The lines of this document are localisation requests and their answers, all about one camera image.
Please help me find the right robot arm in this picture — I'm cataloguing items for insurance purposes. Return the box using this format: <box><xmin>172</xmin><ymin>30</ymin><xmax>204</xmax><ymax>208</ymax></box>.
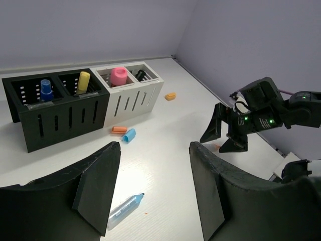
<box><xmin>200</xmin><ymin>75</ymin><xmax>320</xmax><ymax>179</ymax></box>

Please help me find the blue pencil-shaped pen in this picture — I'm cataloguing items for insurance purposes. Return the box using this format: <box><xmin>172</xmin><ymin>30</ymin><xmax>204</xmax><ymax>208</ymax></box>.
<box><xmin>107</xmin><ymin>193</ymin><xmax>145</xmax><ymax>230</ymax></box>

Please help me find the orange yellow eraser cap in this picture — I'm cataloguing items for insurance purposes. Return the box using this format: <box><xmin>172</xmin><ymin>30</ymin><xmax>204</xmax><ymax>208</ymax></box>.
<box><xmin>165</xmin><ymin>92</ymin><xmax>176</xmax><ymax>101</ymax></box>

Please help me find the white double container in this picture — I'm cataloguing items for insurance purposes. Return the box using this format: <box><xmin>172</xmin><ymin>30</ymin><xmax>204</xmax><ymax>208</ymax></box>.
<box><xmin>90</xmin><ymin>62</ymin><xmax>164</xmax><ymax>127</ymax></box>

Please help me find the blue pen cap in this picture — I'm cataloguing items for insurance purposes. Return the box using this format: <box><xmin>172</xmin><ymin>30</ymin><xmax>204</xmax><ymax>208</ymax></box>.
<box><xmin>122</xmin><ymin>129</ymin><xmax>136</xmax><ymax>143</ymax></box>

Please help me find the pink glue stick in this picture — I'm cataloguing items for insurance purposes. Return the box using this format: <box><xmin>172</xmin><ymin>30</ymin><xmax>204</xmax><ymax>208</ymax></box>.
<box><xmin>110</xmin><ymin>67</ymin><xmax>128</xmax><ymax>87</ymax></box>

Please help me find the blue item in container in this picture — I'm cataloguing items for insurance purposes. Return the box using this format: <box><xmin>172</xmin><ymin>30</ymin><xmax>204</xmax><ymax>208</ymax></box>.
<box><xmin>40</xmin><ymin>79</ymin><xmax>54</xmax><ymax>102</ymax></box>

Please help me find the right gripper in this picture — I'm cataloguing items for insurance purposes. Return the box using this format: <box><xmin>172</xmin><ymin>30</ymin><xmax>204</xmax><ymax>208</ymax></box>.
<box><xmin>200</xmin><ymin>77</ymin><xmax>288</xmax><ymax>153</ymax></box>

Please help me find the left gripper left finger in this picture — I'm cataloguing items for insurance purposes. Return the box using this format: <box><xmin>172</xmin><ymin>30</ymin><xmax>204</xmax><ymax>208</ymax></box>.
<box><xmin>1</xmin><ymin>142</ymin><xmax>121</xmax><ymax>240</ymax></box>

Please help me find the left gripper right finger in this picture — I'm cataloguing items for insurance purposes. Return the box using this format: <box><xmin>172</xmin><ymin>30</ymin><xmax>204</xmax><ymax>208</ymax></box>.
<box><xmin>189</xmin><ymin>142</ymin><xmax>320</xmax><ymax>240</ymax></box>

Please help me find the blue black highlighter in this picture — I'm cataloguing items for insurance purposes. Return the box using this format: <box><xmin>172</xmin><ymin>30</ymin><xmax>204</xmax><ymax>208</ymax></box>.
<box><xmin>135</xmin><ymin>69</ymin><xmax>146</xmax><ymax>82</ymax></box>

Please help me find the yellow pencil-shaped pen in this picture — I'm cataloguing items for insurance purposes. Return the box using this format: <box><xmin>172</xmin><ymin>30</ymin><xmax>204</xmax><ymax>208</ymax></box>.
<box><xmin>76</xmin><ymin>71</ymin><xmax>90</xmax><ymax>95</ymax></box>

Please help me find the black double container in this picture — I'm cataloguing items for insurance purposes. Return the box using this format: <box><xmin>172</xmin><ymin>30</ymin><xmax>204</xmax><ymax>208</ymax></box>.
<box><xmin>2</xmin><ymin>68</ymin><xmax>110</xmax><ymax>152</ymax></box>

